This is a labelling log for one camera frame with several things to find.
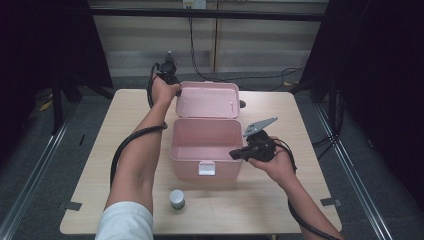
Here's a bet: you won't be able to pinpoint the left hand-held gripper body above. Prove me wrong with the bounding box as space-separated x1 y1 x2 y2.
158 50 181 86

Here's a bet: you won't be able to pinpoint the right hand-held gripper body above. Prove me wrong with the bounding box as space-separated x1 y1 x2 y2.
242 116 279 164

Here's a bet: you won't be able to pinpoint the pink storage box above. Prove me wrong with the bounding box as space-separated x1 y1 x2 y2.
168 80 245 183

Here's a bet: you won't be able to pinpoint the small white-lidded jar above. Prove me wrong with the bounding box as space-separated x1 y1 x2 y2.
168 189 187 211

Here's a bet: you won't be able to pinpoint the person's left hand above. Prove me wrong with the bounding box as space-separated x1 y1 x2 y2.
151 75 182 110

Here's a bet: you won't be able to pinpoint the person's right hand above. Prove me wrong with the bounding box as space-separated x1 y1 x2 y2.
247 135 298 188

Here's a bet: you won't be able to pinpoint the black horizontal bar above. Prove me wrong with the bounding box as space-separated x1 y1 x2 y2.
89 7 326 23

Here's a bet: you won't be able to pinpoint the grey tape strip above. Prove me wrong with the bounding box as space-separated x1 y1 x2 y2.
57 200 83 212
320 197 343 208

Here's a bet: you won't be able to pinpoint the black metal stand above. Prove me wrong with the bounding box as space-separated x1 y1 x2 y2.
49 74 116 136

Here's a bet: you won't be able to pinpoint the black curtain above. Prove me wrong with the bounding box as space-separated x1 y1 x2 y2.
0 0 114 164
298 0 424 204

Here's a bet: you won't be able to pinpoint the yellow floor tape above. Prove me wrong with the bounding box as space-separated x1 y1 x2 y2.
38 99 54 112

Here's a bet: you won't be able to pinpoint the person's white sleeve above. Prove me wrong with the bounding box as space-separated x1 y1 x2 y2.
94 200 155 240

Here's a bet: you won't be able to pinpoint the black wall cable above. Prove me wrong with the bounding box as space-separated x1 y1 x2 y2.
187 17 305 92

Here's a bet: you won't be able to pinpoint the black floor cables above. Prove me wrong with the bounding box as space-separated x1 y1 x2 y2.
311 132 342 160

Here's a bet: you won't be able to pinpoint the white wall socket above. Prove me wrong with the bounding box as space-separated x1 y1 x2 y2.
182 0 208 10

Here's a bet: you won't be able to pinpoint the left hand-held gripper cable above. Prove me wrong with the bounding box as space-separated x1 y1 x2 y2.
109 62 169 192

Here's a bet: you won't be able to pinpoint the hand-held gripper cable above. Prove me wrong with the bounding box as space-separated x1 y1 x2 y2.
109 62 169 192
272 139 342 240

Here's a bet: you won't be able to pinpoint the right hand-held gripper cable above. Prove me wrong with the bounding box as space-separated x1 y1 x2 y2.
272 139 342 240

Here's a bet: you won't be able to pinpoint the metal floor rail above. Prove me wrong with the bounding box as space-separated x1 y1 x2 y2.
314 103 395 240
0 99 79 240

